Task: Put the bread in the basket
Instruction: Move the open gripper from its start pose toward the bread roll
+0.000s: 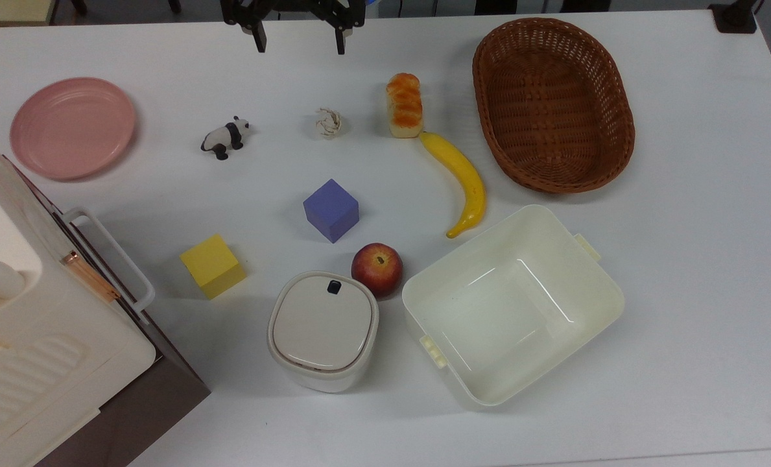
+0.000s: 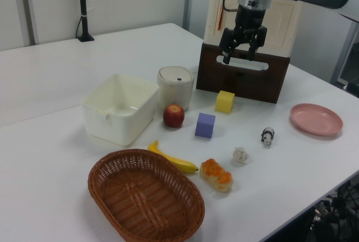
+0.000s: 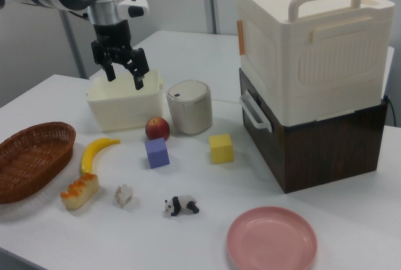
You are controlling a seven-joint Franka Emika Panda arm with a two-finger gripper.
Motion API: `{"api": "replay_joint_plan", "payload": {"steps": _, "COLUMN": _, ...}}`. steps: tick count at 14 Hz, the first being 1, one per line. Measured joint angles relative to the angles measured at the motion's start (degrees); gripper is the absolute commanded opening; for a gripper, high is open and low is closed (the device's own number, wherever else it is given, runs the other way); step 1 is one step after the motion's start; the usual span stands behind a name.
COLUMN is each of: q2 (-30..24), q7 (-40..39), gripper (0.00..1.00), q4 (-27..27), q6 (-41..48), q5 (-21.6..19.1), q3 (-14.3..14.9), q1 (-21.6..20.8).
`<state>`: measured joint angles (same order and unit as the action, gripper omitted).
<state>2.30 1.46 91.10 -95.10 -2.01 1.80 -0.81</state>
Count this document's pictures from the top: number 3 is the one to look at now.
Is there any red apple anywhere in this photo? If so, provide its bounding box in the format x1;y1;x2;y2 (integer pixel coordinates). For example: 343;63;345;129
144;117;171;142

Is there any black cable behind boxes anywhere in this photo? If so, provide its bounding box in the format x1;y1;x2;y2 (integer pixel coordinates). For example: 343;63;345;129
383;93;397;127

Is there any small beige lidded trash can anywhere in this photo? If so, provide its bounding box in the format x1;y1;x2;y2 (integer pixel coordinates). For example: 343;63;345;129
165;79;213;135

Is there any brown woven wicker basket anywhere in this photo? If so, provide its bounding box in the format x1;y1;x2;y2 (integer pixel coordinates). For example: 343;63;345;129
0;121;77;205

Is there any yellow toy banana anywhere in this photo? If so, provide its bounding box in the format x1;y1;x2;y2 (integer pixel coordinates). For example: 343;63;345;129
80;137;122;177

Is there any cream toy cabinet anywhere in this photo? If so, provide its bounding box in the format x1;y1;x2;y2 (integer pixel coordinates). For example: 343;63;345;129
234;0;396;124

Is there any white open plastic bin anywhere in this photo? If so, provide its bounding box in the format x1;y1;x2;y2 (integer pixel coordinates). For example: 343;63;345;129
86;69;165;133

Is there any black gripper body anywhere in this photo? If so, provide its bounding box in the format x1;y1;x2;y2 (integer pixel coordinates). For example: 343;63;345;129
92;20;136;64

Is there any pink plastic plate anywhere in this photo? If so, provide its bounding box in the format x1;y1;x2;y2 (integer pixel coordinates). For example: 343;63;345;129
226;205;319;270

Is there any black and white panda figurine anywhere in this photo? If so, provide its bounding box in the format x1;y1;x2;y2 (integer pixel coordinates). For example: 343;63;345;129
162;195;201;218

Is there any purple foam cube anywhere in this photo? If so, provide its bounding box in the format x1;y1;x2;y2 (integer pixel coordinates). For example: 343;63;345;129
144;137;171;170

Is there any bread loaf with orange topping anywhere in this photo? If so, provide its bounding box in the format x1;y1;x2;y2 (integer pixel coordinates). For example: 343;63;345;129
60;172;100;210

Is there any crumpled white paper ball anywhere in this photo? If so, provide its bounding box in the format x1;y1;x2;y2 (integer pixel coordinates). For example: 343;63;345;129
113;183;135;209

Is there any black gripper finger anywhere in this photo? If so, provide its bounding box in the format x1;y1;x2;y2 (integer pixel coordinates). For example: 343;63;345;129
91;40;117;83
124;47;150;91

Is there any dark wooden drawer box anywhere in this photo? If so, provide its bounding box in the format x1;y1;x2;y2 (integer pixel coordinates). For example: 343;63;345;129
238;67;390;194

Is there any yellow foam cube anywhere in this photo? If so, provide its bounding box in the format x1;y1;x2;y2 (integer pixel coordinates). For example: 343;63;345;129
208;133;235;165

